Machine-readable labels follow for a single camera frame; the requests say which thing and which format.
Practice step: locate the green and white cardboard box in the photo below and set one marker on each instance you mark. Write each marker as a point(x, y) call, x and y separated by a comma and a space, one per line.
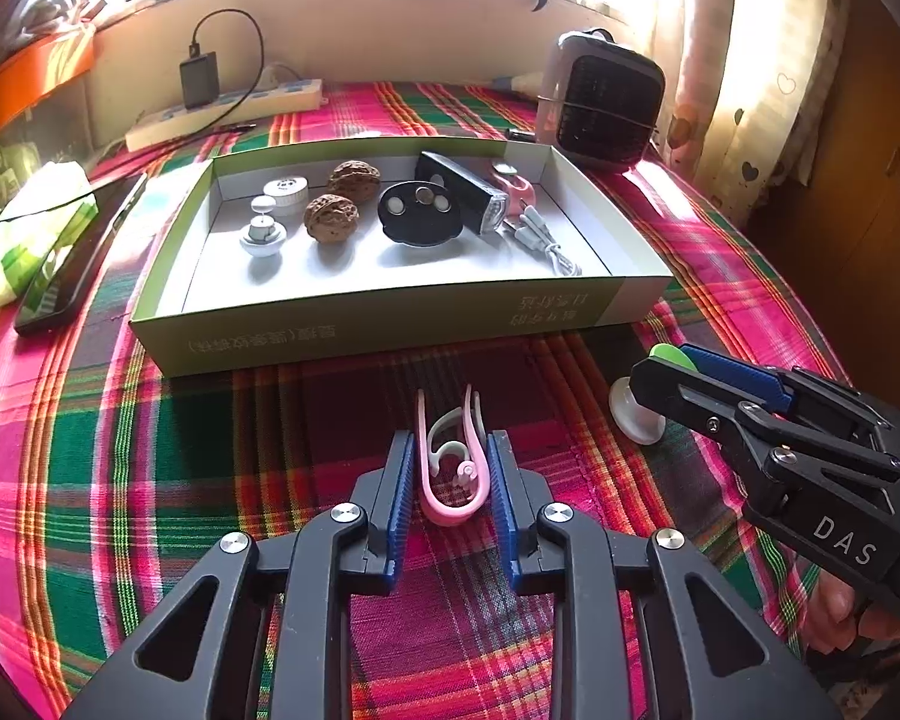
point(420, 270)

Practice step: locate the black oval three-button disc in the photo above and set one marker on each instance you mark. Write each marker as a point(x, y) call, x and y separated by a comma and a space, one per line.
point(420, 225)

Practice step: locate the pink clip light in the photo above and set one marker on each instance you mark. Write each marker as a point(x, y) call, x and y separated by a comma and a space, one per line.
point(521, 191)

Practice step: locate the green-topped white knob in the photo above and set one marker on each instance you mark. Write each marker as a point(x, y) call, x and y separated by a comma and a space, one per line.
point(637, 412)

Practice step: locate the brown walnut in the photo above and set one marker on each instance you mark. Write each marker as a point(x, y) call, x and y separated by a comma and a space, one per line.
point(332, 217)
point(354, 180)

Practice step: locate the grey desktop heater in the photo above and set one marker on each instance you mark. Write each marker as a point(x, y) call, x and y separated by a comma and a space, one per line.
point(600, 112)

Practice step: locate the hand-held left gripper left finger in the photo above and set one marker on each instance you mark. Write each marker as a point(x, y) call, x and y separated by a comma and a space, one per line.
point(399, 510)

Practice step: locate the white power strip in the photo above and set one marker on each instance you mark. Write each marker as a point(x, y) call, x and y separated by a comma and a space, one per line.
point(285, 94)

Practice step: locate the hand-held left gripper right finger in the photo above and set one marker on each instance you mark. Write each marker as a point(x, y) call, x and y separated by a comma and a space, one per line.
point(504, 517)

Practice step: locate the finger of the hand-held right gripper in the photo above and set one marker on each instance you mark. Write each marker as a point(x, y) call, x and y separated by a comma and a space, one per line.
point(735, 375)
point(667, 382)

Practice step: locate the black charger adapter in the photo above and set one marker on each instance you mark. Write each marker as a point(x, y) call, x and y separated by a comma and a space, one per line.
point(199, 82)

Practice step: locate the white round cap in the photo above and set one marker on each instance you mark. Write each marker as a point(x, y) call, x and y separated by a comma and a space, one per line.
point(285, 193)

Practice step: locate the small white knob stand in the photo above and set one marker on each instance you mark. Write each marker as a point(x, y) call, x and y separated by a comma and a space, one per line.
point(262, 236)

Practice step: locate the glass tank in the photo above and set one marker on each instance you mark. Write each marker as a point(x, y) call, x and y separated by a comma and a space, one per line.
point(60, 120)

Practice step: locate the black bike light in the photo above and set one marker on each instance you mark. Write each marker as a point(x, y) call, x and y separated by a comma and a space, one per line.
point(465, 191)

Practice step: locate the green and white tissue pack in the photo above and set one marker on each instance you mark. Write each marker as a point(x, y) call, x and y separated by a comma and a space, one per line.
point(45, 187)

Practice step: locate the person's right hand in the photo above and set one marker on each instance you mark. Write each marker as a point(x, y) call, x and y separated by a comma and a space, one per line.
point(832, 607)

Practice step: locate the small black connector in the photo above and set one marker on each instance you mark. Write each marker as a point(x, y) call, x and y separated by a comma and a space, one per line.
point(520, 134)

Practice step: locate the white plastic bag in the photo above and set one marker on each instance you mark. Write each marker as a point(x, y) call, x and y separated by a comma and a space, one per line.
point(49, 7)

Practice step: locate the heart-print curtain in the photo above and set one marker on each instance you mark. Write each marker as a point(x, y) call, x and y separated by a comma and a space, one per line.
point(757, 90)

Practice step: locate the pink plastic holder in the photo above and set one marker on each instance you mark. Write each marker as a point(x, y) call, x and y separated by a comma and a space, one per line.
point(446, 514)

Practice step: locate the black phone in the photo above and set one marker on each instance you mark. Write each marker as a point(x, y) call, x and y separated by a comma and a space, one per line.
point(67, 270)

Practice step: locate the wooden cabinet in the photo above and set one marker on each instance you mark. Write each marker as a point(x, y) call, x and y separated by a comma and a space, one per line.
point(870, 165)

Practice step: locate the plaid blanket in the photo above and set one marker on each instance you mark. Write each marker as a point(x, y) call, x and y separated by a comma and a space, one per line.
point(195, 465)

